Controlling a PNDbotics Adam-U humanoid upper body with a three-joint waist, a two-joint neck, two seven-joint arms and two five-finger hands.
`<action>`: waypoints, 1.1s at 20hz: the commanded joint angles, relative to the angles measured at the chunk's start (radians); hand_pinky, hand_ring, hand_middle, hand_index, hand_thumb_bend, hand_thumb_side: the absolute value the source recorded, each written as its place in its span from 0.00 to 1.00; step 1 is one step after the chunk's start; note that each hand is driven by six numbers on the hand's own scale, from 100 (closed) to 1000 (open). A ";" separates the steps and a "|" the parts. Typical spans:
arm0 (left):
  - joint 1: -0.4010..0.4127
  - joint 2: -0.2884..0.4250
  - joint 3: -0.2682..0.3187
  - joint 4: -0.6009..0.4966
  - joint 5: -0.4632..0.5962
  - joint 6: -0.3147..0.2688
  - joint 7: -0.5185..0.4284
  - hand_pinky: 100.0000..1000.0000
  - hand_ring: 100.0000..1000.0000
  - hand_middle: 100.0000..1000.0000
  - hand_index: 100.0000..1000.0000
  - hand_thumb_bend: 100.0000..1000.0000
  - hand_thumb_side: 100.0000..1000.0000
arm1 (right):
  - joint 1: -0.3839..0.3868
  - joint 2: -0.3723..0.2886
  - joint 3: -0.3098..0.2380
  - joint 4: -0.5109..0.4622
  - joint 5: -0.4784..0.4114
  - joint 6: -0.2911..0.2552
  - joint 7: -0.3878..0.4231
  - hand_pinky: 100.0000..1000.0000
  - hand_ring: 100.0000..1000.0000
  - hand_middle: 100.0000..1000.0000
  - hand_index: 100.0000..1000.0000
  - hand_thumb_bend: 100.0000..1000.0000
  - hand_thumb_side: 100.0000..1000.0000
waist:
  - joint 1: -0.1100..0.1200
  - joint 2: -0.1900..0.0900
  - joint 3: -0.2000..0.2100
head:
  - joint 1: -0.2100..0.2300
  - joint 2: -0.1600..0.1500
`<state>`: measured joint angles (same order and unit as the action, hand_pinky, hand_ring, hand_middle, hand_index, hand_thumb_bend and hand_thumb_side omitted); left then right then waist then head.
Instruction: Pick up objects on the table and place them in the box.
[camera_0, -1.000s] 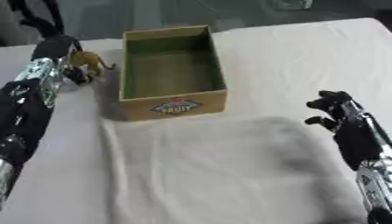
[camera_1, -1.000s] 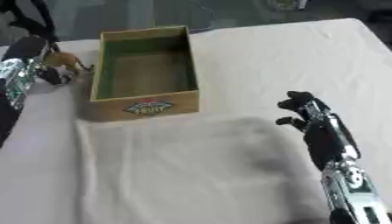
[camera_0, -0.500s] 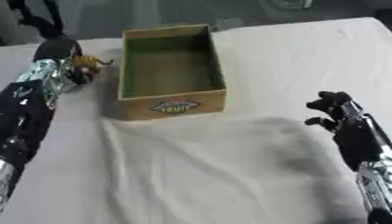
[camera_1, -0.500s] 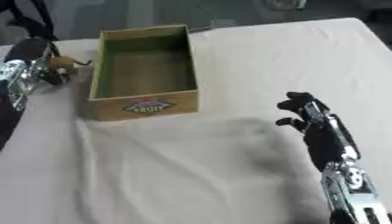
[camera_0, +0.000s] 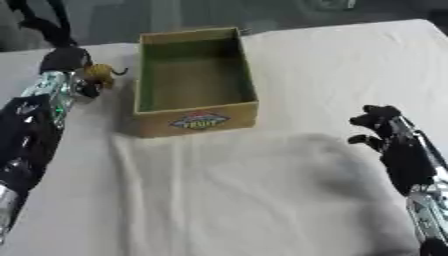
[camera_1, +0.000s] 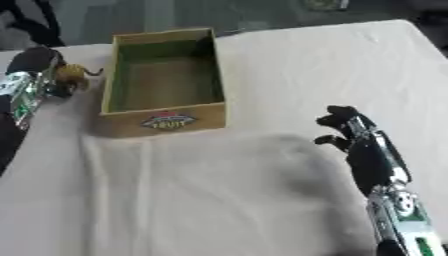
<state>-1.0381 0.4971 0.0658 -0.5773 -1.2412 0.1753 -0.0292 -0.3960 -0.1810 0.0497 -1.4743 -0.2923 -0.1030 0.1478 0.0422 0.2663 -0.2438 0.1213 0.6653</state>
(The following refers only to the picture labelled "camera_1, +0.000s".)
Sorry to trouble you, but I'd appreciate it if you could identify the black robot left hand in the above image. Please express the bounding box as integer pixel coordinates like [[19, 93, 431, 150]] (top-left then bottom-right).
[[5, 46, 77, 99]]

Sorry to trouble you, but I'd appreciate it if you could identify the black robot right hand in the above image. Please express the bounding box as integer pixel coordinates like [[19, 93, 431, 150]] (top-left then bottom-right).
[[313, 105, 413, 198]]

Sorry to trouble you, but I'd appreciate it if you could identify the yellow-brown soft toy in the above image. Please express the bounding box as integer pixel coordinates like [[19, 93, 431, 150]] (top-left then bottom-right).
[[54, 63, 105, 92]]

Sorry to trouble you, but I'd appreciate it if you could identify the tan cardboard box green inside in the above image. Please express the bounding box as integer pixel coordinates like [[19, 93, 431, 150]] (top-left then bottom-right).
[[94, 27, 228, 139]]

